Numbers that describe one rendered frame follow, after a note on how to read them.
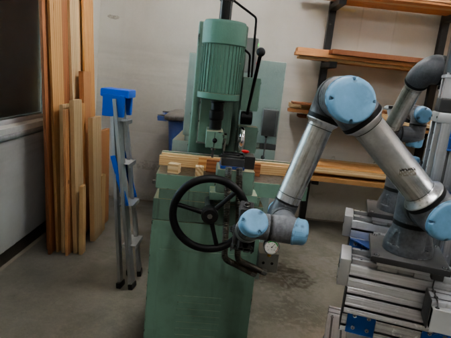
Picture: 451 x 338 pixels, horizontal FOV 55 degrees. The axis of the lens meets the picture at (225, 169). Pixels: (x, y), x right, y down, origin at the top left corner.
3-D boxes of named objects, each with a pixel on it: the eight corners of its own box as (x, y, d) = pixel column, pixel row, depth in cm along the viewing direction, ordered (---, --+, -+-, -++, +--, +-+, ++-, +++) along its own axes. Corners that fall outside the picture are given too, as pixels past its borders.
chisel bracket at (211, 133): (205, 151, 179) (206, 130, 178) (205, 145, 193) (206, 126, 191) (222, 152, 180) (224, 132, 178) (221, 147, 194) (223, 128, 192)
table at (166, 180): (151, 194, 161) (152, 178, 160) (160, 175, 191) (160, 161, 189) (312, 208, 165) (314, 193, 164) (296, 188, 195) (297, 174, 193)
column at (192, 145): (184, 179, 205) (198, 19, 190) (186, 169, 227) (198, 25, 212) (231, 183, 207) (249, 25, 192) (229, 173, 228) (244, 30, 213)
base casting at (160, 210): (150, 219, 173) (152, 197, 171) (164, 183, 229) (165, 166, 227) (262, 229, 176) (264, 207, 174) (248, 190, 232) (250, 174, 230)
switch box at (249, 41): (242, 72, 205) (245, 37, 201) (240, 72, 214) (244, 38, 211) (255, 73, 205) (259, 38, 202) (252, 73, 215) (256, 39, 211)
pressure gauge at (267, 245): (262, 258, 171) (264, 239, 170) (261, 254, 175) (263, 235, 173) (278, 259, 172) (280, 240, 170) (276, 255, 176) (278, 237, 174)
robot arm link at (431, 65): (417, 65, 164) (375, 145, 204) (447, 68, 164) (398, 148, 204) (413, 45, 171) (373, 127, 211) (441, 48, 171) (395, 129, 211)
